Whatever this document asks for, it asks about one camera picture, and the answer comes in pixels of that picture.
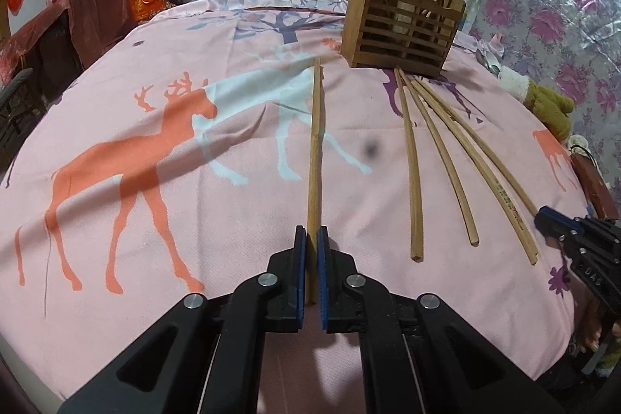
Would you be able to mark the clear cooking oil jug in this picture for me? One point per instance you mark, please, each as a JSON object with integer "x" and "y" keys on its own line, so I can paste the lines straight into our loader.
{"x": 473, "y": 1}

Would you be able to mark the floral plastic wall sheet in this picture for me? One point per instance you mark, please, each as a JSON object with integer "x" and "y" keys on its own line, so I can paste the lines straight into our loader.
{"x": 558, "y": 6}

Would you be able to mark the wooden armchair with cushion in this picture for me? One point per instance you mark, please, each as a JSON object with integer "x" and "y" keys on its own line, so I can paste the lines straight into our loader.
{"x": 14, "y": 103}

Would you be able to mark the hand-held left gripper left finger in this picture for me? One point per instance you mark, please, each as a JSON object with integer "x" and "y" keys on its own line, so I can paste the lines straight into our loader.
{"x": 301, "y": 268}

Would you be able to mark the wooden slatted chopstick holder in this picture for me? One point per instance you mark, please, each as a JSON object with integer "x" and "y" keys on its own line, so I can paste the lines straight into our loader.
{"x": 398, "y": 31}

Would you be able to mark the wooden chopstick with print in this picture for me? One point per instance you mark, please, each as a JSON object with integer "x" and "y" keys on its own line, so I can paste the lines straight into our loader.
{"x": 507, "y": 200}

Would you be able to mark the brown plush glove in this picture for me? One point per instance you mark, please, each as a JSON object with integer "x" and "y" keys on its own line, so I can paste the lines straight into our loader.
{"x": 548, "y": 103}

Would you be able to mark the metal spoon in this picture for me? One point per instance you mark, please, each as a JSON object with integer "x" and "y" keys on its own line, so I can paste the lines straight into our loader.
{"x": 487, "y": 61}

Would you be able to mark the table with red cover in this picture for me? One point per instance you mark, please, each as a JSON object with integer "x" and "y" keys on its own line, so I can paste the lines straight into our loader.
{"x": 73, "y": 21}

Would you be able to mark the brown leather case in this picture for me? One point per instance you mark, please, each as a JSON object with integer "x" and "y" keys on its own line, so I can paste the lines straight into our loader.
{"x": 596, "y": 186}

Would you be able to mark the pink deer-printed bedsheet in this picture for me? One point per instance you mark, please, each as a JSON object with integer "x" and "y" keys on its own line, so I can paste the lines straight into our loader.
{"x": 194, "y": 225}

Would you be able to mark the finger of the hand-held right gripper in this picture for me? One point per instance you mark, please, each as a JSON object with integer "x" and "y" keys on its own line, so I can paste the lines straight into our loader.
{"x": 553, "y": 221}

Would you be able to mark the red gift bag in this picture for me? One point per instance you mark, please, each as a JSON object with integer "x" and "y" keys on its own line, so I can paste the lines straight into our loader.
{"x": 150, "y": 1}

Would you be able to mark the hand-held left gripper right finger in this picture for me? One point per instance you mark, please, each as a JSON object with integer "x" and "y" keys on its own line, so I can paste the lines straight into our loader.
{"x": 324, "y": 268}

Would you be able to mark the person's right hand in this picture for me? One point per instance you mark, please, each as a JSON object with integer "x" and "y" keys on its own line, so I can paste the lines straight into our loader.
{"x": 589, "y": 336}

